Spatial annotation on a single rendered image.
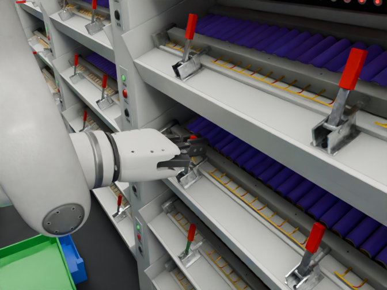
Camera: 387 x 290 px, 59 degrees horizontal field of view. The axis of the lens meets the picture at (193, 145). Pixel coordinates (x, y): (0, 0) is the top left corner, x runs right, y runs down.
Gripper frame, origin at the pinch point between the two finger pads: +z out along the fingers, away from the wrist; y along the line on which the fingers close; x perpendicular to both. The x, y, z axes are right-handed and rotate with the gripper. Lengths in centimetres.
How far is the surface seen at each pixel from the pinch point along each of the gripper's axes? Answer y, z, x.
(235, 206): 11.2, 1.7, -6.2
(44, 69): -152, 5, -23
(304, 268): 26.9, -1.0, -4.2
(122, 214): -44, 7, -45
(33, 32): -154, 2, -4
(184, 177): 1.0, -1.7, -5.6
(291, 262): 23.9, 0.9, -6.6
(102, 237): -54, 4, -62
